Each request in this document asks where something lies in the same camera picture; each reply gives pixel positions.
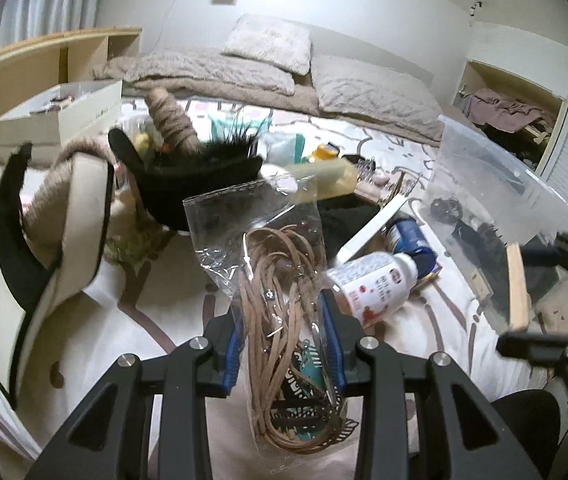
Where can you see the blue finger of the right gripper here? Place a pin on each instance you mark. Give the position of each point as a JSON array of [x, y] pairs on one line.
[[540, 257]]

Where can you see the bag of brown leather cord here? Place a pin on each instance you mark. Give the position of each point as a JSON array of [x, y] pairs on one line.
[[262, 244]]

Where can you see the grey window curtain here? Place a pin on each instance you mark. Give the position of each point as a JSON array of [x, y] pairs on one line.
[[27, 19]]

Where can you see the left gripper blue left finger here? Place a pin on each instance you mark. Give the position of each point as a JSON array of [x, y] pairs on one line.
[[230, 347]]

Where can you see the left fluffy beige pillow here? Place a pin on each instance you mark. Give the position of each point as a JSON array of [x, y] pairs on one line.
[[273, 41]]

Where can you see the plastic drink bottle red label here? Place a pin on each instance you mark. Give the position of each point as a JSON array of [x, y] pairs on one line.
[[372, 286]]

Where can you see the white box of trinkets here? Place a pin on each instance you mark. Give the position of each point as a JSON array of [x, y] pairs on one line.
[[52, 118]]

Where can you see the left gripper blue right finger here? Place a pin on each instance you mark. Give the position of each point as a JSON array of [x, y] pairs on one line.
[[331, 317]]

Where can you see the dark blue jar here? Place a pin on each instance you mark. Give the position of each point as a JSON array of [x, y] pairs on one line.
[[404, 235]]

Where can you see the beige black cap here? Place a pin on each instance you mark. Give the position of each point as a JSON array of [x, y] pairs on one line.
[[50, 250]]

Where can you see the pile of pink clothes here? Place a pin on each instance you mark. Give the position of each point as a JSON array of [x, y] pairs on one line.
[[486, 107]]

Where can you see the yellow liquid bottle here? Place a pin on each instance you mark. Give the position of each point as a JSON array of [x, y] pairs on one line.
[[328, 178]]

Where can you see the folded beige blanket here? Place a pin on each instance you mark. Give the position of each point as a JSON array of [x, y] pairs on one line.
[[196, 70]]

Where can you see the wooden block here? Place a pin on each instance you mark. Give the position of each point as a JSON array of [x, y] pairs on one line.
[[518, 297]]

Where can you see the orange yellow small bottle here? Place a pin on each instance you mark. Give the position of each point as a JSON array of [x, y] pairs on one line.
[[324, 152]]

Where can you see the cartoon print bed sheet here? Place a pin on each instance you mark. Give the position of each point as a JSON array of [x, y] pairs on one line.
[[150, 307]]

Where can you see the wooden side shelf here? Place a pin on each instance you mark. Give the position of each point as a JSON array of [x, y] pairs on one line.
[[34, 65]]

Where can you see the clear plastic storage bin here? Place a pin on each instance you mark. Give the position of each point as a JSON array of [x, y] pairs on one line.
[[497, 188]]

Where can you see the right large beige pillow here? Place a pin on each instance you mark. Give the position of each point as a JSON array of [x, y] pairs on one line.
[[390, 98]]

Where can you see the black cloth garment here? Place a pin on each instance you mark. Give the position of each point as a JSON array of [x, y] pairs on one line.
[[479, 241]]

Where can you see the black feather fur piece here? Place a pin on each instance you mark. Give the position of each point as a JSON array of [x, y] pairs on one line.
[[164, 181]]

